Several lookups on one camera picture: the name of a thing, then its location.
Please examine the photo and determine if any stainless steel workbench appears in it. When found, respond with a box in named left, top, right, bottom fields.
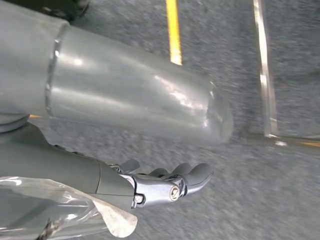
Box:
left=239, top=0, right=320, bottom=149

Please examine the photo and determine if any worn yellow floor tape square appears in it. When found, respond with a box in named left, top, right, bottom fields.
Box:
left=165, top=0, right=183, bottom=66

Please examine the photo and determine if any black right robot foot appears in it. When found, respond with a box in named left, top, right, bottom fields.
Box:
left=7, top=0, right=89, bottom=21

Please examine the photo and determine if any clear plastic film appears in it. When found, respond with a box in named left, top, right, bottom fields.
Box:
left=0, top=176, right=138, bottom=240

